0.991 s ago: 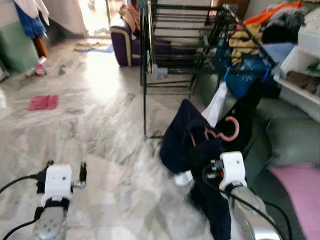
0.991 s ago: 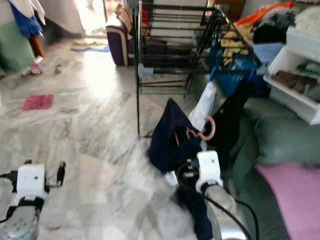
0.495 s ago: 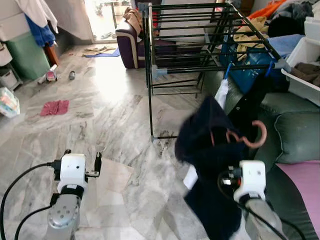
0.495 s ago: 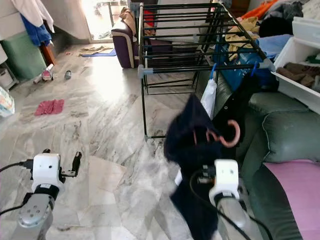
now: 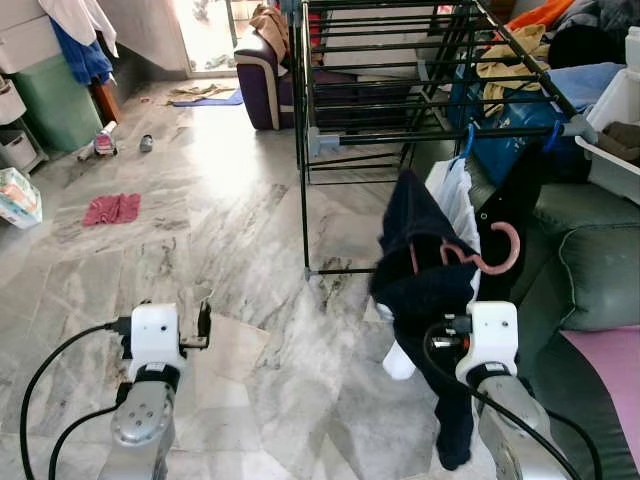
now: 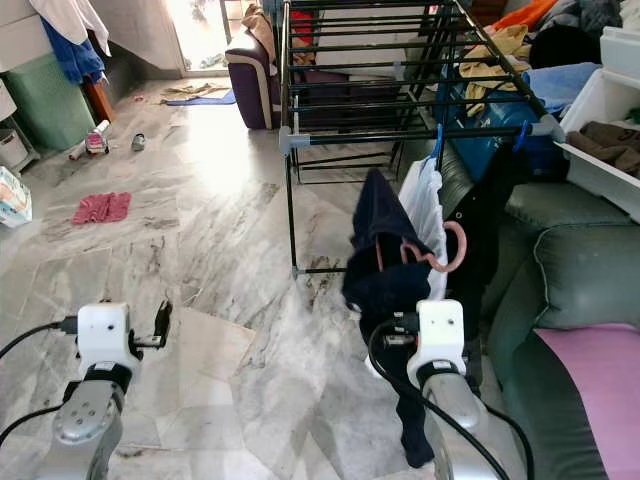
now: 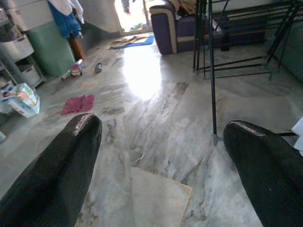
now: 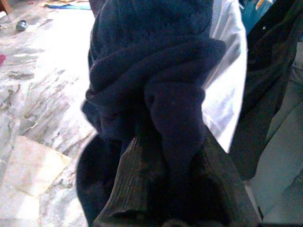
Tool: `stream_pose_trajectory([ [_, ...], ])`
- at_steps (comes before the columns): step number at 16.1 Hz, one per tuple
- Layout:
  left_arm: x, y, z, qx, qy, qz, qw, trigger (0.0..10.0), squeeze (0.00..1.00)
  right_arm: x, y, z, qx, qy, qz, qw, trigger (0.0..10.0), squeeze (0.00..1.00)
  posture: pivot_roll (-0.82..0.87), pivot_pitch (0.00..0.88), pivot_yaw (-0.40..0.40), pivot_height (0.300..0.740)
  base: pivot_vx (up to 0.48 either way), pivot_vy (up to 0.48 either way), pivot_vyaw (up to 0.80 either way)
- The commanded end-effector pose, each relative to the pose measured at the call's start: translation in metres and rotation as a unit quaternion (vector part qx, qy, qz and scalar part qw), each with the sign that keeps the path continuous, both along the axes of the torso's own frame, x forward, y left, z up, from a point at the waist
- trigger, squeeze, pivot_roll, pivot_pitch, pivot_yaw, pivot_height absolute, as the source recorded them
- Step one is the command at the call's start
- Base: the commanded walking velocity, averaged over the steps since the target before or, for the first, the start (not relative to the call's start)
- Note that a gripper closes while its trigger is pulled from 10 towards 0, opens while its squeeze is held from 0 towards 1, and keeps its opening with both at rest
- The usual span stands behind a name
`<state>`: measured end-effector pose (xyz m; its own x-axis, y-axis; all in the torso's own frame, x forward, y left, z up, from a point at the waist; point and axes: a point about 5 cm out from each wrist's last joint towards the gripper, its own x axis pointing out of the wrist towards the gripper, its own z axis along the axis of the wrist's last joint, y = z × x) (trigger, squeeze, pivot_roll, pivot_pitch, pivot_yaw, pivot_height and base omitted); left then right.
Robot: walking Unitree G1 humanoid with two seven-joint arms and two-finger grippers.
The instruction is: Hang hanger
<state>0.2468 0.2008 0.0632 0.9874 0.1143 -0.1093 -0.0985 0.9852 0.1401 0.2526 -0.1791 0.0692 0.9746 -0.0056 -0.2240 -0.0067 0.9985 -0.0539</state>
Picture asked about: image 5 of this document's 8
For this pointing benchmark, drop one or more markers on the navy jersey shirt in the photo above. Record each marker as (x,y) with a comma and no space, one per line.
(420,290)

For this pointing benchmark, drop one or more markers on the pink plastic hanger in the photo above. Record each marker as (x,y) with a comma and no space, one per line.
(515,250)

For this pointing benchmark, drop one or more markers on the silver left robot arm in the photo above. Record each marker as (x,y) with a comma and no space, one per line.
(140,420)

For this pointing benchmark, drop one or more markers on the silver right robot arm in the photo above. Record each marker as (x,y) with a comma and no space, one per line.
(510,420)

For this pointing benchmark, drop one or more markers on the blue plastic hanger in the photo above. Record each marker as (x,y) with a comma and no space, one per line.
(553,135)
(468,145)

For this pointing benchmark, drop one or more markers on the red floor cloth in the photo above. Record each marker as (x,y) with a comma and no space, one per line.
(110,208)

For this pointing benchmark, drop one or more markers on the black metal drying rack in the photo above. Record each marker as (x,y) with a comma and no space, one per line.
(304,200)

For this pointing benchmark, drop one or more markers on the black hanging garment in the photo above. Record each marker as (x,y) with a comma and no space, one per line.
(510,190)

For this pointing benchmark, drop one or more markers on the grey green leather sofa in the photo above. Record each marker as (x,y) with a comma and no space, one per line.
(590,260)

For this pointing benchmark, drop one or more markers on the pink sofa mat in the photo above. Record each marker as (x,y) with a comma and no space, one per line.
(610,390)

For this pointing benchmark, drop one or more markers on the small dark can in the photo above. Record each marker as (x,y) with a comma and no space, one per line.
(146,143)

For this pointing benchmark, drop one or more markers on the blue fabric bag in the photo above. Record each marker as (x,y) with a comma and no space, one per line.
(520,140)

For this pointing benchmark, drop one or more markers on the printed tissue pack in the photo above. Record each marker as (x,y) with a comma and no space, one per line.
(18,198)

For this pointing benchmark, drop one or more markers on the blue door mat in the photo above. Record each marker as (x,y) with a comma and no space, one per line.
(205,97)

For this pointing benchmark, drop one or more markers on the purple armchair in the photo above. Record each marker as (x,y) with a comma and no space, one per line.
(265,90)

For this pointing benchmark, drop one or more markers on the brown folded clothes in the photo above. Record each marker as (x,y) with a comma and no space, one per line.
(620,140)

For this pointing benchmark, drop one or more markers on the green bin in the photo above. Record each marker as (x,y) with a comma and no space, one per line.
(55,105)

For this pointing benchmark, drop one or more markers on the mustard yellow cloth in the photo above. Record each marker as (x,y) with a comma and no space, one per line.
(510,70)

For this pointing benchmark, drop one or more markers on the blue hanging garment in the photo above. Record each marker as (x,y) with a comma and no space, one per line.
(85,60)

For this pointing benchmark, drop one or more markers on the light blue cloth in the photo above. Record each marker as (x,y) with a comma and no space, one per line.
(590,85)

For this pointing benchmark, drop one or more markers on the white plastic storage bin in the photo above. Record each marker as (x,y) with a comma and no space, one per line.
(615,100)

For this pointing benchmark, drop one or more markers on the brown draped cloth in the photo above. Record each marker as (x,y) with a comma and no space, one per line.
(270,25)

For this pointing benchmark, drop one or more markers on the white draped garment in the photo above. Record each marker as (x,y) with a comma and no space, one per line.
(80,20)

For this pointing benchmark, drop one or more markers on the dark clothes pile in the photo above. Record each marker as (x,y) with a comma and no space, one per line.
(595,35)

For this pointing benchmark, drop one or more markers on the orange cloth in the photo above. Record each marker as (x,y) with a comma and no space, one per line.
(545,12)

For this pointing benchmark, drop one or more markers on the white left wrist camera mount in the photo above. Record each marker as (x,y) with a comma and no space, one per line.
(155,335)

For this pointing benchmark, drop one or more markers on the brown wooden post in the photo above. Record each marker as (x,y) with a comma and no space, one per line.
(105,100)

